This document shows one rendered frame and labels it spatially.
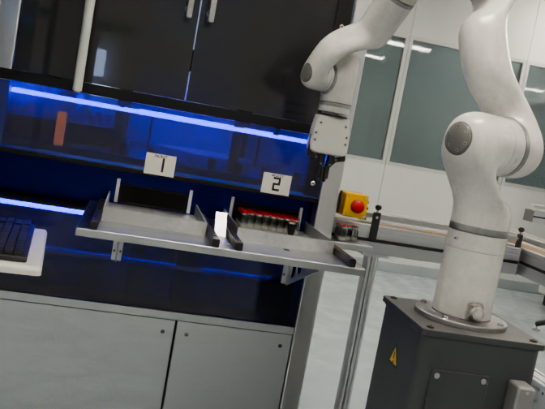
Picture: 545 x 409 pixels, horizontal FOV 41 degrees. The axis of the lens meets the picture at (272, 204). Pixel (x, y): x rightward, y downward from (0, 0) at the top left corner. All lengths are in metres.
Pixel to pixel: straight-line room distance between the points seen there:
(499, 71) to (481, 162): 0.22
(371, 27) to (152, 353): 1.11
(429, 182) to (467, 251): 5.77
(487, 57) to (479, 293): 0.48
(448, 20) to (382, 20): 5.52
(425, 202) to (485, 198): 5.80
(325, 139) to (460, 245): 0.54
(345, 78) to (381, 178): 5.24
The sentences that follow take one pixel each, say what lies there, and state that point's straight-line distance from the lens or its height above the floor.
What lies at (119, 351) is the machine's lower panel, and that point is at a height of 0.46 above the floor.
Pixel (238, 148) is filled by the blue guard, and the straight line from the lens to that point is 2.12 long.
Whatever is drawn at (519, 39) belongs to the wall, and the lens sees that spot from 7.64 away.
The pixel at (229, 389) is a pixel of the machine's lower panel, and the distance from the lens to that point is 2.28.
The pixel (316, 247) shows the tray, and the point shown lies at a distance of 1.93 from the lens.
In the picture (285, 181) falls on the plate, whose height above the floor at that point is 1.03.
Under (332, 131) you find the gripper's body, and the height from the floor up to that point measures 1.20.
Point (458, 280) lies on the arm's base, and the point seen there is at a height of 0.95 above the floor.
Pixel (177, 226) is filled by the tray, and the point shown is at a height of 0.89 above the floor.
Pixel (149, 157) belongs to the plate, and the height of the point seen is 1.03.
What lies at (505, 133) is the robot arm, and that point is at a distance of 1.50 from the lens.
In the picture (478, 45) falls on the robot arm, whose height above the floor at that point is 1.42.
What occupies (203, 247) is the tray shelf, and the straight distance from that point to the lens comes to 1.74.
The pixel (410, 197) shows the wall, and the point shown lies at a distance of 7.23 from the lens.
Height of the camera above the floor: 1.18
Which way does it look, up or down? 6 degrees down
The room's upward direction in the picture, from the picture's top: 10 degrees clockwise
